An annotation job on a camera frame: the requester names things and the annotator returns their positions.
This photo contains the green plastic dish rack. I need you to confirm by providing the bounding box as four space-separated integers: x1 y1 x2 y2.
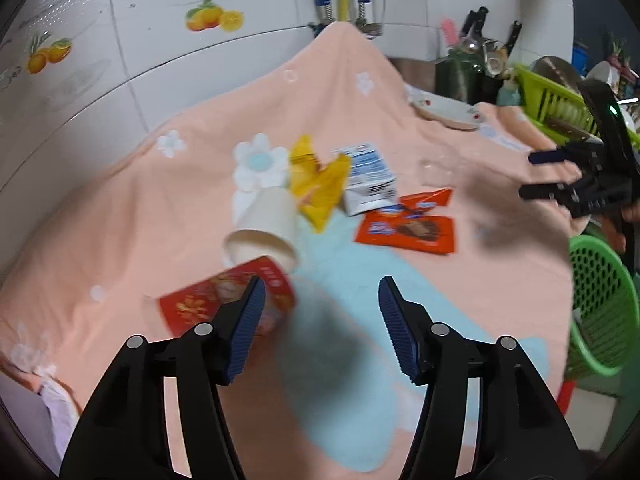
512 62 640 151

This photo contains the dark green utensil holder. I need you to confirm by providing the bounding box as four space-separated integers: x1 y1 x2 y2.
434 55 488 103

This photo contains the person's right hand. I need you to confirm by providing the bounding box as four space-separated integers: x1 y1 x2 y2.
602 200 640 256

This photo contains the peach flower print towel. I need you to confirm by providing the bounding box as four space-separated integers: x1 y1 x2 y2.
0 20 581 473

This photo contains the cleaver with wooden handle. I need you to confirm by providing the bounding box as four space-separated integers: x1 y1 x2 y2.
545 115 603 141

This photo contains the large orange snack wrapper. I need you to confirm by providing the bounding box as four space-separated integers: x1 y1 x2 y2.
354 207 457 256

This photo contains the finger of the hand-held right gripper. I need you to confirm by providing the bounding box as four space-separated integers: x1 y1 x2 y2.
518 181 576 204
528 146 573 166

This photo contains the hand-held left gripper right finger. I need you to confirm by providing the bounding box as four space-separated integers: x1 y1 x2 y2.
377 275 583 480

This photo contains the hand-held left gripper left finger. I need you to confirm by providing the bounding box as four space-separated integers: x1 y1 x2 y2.
59 275 267 480

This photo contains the steel bowl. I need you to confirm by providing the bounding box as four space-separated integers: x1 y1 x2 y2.
530 55 581 86

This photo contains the yellow snack wrapper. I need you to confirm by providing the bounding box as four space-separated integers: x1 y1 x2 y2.
287 135 353 233

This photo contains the small orange snack wrapper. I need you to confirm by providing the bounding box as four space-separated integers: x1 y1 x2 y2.
397 187 453 213

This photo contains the red paper cup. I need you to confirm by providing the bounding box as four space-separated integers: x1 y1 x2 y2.
157 255 296 338

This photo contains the white paper cup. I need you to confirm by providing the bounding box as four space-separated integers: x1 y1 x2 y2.
221 187 301 273

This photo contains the white and blue carton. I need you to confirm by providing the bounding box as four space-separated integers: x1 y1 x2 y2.
332 142 399 217

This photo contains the green plastic mesh basket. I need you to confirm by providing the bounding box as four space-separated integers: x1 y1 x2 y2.
567 234 640 378

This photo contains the white saucer plate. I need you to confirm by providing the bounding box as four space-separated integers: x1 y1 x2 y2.
407 92 488 131

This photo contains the black handled kitchen knife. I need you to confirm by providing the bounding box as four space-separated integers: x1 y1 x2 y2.
505 20 523 56
460 6 489 41

